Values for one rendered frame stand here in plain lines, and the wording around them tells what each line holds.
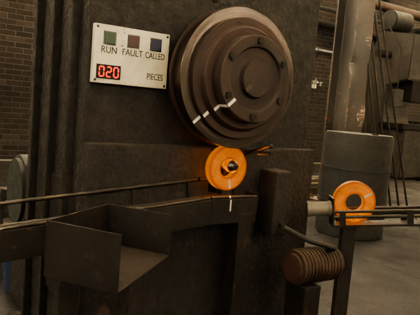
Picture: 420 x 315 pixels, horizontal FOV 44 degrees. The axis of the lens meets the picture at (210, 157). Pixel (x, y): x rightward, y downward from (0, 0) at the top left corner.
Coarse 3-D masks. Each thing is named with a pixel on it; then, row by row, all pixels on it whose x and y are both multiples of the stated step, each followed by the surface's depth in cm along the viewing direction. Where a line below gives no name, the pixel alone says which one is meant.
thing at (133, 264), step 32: (64, 224) 119; (96, 224) 140; (128, 224) 143; (160, 224) 139; (64, 256) 120; (96, 256) 116; (128, 256) 136; (160, 256) 138; (96, 288) 117; (128, 288) 134
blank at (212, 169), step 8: (216, 152) 174; (224, 152) 176; (232, 152) 178; (240, 152) 180; (208, 160) 175; (216, 160) 175; (224, 160) 177; (240, 160) 180; (208, 168) 174; (216, 168) 175; (240, 168) 181; (208, 176) 176; (216, 176) 176; (224, 176) 180; (232, 176) 179; (240, 176) 181; (216, 184) 176; (224, 184) 178; (232, 184) 180
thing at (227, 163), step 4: (228, 160) 176; (232, 160) 176; (224, 164) 176; (228, 164) 175; (232, 164) 174; (236, 164) 175; (224, 168) 177; (228, 168) 175; (232, 168) 174; (236, 168) 175
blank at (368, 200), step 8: (344, 184) 190; (352, 184) 189; (360, 184) 189; (336, 192) 190; (344, 192) 190; (352, 192) 190; (360, 192) 189; (368, 192) 189; (336, 200) 190; (344, 200) 190; (368, 200) 190; (336, 208) 190; (344, 208) 190; (360, 208) 191; (368, 208) 190
